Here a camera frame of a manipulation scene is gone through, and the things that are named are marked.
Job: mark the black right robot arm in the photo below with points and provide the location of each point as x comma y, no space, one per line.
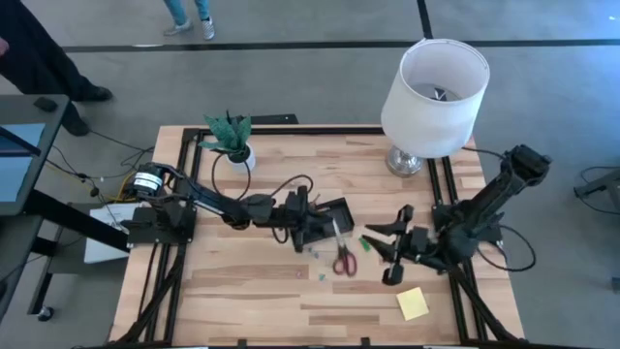
489,194

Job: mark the snake plant in white pot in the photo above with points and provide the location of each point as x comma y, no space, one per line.
227,133

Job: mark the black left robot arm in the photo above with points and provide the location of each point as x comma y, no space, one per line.
218,206

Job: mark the black aluminium table frame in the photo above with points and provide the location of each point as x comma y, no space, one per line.
315,131

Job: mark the white paper sheet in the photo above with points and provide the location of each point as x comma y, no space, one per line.
97,252

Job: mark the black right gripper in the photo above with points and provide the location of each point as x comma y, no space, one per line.
414,240

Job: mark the black side desk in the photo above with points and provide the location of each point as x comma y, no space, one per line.
53,121

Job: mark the blue computer screen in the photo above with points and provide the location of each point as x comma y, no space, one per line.
17,169

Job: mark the black mesh desk organizer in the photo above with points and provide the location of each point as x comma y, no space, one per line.
344,215

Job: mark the yellow sticky note pad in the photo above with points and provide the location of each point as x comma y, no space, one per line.
412,304

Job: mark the black computer mouse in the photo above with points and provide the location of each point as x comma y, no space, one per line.
45,104

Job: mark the small green stapler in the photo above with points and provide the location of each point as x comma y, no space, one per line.
364,244

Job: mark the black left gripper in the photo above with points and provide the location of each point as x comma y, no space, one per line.
298,218

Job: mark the person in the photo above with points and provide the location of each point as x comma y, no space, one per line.
39,63
176,14

